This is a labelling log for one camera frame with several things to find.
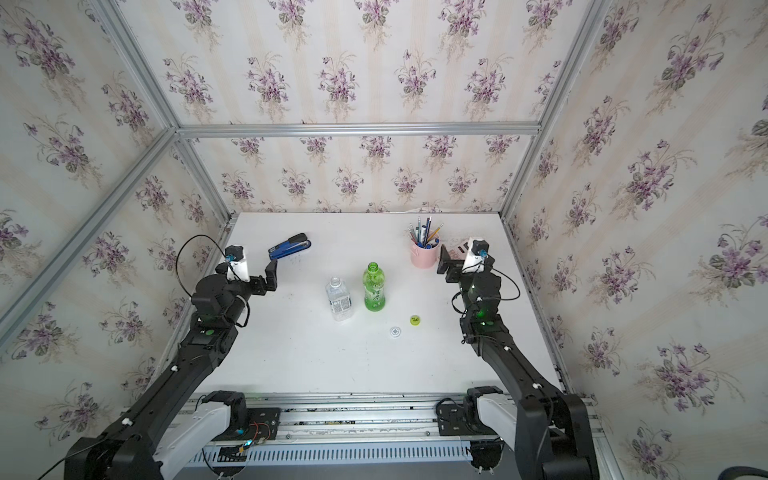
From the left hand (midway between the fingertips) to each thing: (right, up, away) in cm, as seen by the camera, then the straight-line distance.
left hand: (263, 259), depth 78 cm
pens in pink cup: (+46, +7, +23) cm, 52 cm away
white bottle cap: (+36, -22, +10) cm, 43 cm away
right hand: (+55, +3, +1) cm, 55 cm away
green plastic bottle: (+30, -8, +4) cm, 31 cm away
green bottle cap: (+42, -19, +12) cm, 48 cm away
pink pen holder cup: (+46, -1, +25) cm, 53 cm away
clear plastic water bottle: (+20, -12, +3) cm, 23 cm away
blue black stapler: (0, +4, +29) cm, 29 cm away
